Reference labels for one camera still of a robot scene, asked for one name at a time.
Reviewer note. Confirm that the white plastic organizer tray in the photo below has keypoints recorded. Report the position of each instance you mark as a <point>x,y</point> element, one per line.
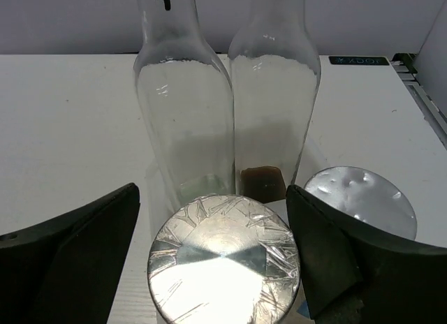
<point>227,184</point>

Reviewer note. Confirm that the clear round glass oil bottle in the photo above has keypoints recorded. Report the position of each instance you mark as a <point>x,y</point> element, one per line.
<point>186,99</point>

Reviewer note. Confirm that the square glass bottle gold spout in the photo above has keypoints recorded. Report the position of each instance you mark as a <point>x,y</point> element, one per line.
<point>275,71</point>

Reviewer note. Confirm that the aluminium table right rail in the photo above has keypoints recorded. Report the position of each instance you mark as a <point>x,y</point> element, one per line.
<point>404,67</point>

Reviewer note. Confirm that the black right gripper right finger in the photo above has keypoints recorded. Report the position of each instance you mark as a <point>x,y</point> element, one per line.
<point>355,273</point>

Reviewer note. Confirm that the silver lid shaker bottle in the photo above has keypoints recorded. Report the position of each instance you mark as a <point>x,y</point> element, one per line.
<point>365,196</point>

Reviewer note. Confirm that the silver cone cap grinder bottle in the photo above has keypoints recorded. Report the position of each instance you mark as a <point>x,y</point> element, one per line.
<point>223,257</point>

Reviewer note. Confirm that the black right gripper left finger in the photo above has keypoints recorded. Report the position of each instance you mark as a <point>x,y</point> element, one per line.
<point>67,269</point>

